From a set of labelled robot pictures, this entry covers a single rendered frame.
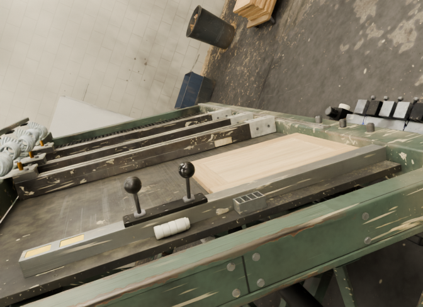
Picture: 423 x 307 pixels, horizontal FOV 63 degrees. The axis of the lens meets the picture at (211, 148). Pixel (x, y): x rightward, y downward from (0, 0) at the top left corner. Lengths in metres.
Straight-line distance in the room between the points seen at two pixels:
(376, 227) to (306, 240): 0.16
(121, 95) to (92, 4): 1.54
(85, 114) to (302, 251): 4.39
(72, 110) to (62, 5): 2.12
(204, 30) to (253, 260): 4.99
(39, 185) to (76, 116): 3.49
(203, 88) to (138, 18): 1.79
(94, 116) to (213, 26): 2.21
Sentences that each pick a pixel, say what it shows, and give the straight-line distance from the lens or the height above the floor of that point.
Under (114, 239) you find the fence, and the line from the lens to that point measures 0.82.
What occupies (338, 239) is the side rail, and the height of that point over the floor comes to 1.18.
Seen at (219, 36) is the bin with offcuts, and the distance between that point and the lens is 5.55.
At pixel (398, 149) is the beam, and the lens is 1.04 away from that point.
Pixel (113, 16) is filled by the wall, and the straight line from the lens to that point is 6.39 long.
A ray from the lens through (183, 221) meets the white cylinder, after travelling 0.79.
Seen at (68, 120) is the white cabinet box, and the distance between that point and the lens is 4.89.
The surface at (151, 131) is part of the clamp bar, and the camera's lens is 1.94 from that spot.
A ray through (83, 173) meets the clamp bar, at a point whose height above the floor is 1.62.
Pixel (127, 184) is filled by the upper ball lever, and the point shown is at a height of 1.55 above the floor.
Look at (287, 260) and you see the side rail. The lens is 0.66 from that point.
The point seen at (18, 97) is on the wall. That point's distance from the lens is 6.37.
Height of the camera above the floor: 1.67
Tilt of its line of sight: 21 degrees down
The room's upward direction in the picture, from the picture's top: 72 degrees counter-clockwise
